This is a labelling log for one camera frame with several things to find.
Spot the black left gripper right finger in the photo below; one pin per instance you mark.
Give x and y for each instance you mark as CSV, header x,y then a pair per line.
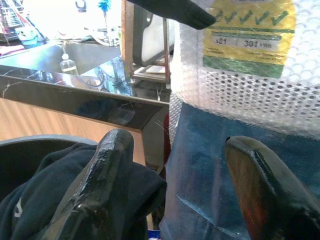
x,y
275,200

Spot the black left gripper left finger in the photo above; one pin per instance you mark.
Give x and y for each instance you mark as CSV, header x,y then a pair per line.
x,y
100,195

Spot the black clothes pile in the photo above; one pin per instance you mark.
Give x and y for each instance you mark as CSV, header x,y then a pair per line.
x,y
37,180

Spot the blue white package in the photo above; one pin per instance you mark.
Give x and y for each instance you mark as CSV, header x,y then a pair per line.
x,y
153,235

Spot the blue protective plastic film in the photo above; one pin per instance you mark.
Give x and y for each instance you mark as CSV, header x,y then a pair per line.
x,y
200,162

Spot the black round bucket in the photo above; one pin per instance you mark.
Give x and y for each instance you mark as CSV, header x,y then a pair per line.
x,y
25,155

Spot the wooden cabinet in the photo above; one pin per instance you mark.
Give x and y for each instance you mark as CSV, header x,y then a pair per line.
x,y
37,120

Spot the black marble countertop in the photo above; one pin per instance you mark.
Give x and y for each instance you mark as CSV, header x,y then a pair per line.
x,y
75,100

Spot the clear soap bottle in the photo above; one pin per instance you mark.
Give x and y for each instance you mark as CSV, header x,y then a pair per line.
x,y
67,66

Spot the yellow energy rating label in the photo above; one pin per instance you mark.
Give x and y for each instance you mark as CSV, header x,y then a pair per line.
x,y
250,55

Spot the grey rimmed white board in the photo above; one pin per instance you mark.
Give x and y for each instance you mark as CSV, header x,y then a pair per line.
x,y
155,37

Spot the teal cup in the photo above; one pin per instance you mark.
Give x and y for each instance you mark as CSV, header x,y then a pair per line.
x,y
26,37

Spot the blue bottle brush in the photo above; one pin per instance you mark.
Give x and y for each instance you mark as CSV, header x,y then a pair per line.
x,y
103,5

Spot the black hanging T-shirt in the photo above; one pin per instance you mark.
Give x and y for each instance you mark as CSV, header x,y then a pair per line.
x,y
180,12

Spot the wooden post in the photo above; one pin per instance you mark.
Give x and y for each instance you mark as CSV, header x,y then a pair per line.
x,y
127,50

